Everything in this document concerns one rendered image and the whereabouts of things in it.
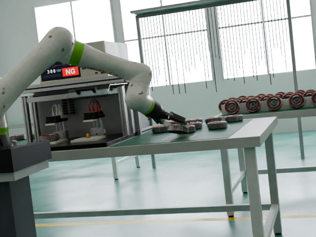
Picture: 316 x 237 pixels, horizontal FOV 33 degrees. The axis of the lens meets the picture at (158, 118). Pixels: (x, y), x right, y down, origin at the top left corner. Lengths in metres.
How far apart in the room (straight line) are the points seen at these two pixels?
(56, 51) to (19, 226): 0.78
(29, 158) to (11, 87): 0.32
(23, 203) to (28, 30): 8.25
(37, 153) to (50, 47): 0.48
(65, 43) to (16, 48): 8.40
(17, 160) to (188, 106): 7.30
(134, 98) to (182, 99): 6.96
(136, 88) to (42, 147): 0.51
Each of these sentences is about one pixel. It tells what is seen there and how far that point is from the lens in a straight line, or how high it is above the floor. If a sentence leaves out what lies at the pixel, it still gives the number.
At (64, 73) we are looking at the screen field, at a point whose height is 1.16.
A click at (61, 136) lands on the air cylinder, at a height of 0.79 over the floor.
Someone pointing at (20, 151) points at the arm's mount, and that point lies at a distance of 2.35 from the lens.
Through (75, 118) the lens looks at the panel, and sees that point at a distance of 3.36.
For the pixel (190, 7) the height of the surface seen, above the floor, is 1.90.
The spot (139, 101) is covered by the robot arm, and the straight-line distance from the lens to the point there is 2.54.
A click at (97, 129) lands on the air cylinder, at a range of 3.16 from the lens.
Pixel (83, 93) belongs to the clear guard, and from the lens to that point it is 2.90.
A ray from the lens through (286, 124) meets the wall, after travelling 9.24.
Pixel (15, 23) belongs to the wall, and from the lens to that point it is 10.77.
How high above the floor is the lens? 1.04
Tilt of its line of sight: 4 degrees down
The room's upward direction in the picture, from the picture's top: 6 degrees counter-clockwise
